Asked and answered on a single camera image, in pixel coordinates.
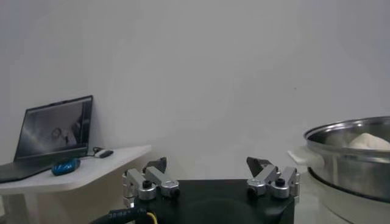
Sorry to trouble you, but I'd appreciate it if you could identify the black looped cable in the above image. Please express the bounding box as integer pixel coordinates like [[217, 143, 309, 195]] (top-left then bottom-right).
[[87, 147, 104, 158]]

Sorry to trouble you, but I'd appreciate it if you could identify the perforated steel steamer basket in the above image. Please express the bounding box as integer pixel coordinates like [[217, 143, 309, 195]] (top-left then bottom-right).
[[303, 116, 390, 204]]

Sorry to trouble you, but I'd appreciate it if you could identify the black laptop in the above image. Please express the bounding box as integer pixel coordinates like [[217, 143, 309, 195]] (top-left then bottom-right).
[[0, 95, 94, 184]]

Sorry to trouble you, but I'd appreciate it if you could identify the white steamed baozi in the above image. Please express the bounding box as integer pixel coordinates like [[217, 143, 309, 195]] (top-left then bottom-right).
[[347, 133, 390, 150]]

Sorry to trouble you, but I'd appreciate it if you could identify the white side table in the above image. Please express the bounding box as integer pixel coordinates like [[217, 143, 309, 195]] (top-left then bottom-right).
[[0, 144, 152, 224]]

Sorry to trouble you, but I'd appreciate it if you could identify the stainless steel steamer pot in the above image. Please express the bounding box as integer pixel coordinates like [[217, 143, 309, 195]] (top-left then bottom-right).
[[288, 145, 390, 224]]

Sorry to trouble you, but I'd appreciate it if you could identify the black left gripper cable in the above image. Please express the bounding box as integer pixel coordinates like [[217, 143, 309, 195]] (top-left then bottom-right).
[[88, 206, 159, 224]]

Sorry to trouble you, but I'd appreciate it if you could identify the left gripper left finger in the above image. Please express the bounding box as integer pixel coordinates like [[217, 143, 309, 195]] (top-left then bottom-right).
[[121, 156, 181, 208]]

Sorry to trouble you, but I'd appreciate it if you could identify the blue computer mouse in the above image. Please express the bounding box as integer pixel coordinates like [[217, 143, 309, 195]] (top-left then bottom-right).
[[51, 158, 82, 177]]

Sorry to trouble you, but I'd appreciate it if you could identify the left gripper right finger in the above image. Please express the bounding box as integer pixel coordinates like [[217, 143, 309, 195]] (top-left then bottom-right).
[[246, 156, 301, 203]]

